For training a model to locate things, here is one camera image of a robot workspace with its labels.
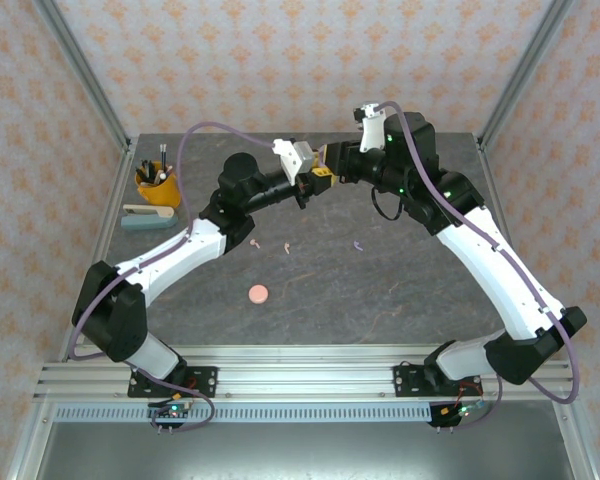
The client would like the yellow pen cup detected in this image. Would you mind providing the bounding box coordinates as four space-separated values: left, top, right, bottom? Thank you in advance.
135 167 182 209

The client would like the teal and beige stapler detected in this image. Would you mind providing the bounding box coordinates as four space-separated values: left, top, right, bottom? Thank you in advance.
120 203 180 231

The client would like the grey metal lower panel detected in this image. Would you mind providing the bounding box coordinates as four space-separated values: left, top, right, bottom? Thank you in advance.
34 422 576 480

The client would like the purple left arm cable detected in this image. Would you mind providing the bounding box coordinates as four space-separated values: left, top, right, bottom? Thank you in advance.
68 122 279 432

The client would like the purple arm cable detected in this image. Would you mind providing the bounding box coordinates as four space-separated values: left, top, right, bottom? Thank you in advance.
68 122 279 432
374 101 581 431

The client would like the aluminium table side rail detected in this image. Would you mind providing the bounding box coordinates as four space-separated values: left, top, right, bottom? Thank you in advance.
57 139 139 362
475 137 526 286

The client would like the aluminium upright frame post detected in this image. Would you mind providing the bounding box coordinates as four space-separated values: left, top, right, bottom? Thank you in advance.
32 0 133 151
477 0 569 149

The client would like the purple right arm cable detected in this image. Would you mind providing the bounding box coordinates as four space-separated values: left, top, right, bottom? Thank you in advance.
374 101 581 431

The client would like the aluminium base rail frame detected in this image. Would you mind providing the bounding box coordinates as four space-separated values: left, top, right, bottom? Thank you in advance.
32 343 580 403

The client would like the slotted grey cable duct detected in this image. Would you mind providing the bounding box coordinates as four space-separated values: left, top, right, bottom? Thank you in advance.
53 405 434 424

